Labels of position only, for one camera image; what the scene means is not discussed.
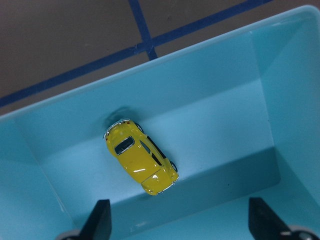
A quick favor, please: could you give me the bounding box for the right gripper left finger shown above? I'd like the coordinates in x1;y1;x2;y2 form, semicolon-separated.
78;199;112;240

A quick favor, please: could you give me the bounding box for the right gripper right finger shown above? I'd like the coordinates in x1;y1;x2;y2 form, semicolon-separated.
248;197;293;240

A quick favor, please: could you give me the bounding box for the yellow beetle toy car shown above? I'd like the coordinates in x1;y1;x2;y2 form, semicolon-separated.
102;118;180;197

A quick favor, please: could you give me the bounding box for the turquoise plastic bin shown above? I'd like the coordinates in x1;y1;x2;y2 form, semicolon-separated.
0;4;320;240

